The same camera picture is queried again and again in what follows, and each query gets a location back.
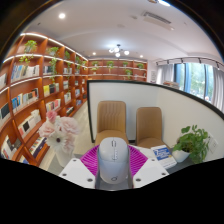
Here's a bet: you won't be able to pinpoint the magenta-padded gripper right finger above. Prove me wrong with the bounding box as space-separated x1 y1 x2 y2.
127 145 170 190

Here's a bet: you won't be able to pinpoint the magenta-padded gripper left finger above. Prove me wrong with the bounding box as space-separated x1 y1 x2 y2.
58 144 101 190

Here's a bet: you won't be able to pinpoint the white computer mouse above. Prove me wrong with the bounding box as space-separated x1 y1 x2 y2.
96 137 130 185

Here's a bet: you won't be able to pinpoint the white ceramic vase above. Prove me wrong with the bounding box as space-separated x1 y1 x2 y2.
54 146 76 168

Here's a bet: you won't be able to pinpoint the blue and white book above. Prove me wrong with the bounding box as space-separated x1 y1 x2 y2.
150 144 178 170

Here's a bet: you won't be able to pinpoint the white plant pot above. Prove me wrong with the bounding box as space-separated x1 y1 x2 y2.
172 149 191 163

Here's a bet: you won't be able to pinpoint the pink and white flowers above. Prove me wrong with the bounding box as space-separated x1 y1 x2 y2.
37 110 81 154

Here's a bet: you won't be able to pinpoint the tan upholstered chair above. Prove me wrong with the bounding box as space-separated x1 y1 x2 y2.
94 100 129 146
135 106 167 149

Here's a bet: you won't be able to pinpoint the green leafy plant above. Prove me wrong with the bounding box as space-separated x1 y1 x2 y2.
172 124 210 164

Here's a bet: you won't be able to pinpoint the orange wooden bookshelf unit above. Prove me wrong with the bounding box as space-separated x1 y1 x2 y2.
0 31 149 166

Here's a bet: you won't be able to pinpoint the large window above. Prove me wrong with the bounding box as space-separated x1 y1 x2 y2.
173 61 224 104

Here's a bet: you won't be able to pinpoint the ceiling lamp with round bulbs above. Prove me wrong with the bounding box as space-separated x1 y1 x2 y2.
108 43 130 58

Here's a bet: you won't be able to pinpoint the ceiling air vent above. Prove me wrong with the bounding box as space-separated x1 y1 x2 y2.
141 10 174 31

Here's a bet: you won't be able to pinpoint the white wall outlet plate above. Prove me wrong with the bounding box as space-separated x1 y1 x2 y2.
207 133 219 154

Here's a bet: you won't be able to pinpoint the white partition with black frame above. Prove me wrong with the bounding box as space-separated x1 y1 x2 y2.
87 79 224 161

